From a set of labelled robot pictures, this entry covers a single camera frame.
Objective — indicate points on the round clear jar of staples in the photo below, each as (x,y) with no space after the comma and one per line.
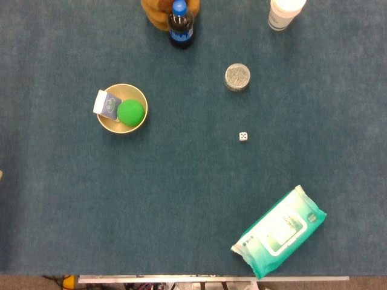
(237,75)

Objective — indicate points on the small white die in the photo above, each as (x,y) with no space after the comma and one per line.
(243,136)

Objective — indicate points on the small blue white carton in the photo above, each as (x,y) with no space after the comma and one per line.
(104,105)

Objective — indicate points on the beige bowl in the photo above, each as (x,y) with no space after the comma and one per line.
(127,89)

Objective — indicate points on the brown plush toy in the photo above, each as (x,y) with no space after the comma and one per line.
(154,15)

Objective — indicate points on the metal frame rail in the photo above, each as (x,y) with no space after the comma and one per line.
(211,279)

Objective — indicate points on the teal felt table cloth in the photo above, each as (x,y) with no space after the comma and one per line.
(181,181)

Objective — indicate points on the green ball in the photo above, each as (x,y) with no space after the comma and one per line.
(130,112)

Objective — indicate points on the cola bottle with blue label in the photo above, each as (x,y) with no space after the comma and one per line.
(180,30)

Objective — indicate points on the yellow object under table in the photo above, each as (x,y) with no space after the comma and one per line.
(68,282)

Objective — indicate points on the green wet wipes pack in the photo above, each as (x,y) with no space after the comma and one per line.
(278,235)

